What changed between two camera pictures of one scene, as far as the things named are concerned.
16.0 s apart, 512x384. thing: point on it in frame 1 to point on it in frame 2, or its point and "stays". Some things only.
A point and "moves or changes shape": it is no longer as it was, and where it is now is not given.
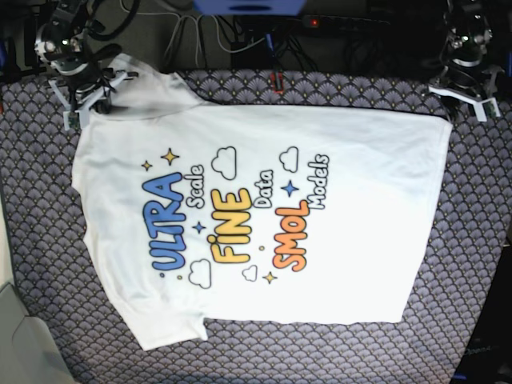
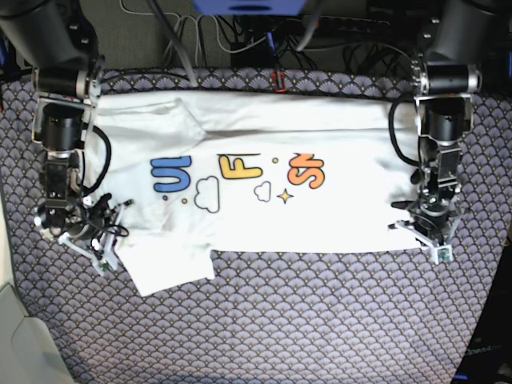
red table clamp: [280, 90] stays
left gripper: [466, 74] to [433, 217]
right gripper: [83, 74] to [88, 225]
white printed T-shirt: [196, 211] moves or changes shape
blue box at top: [250, 7] stays
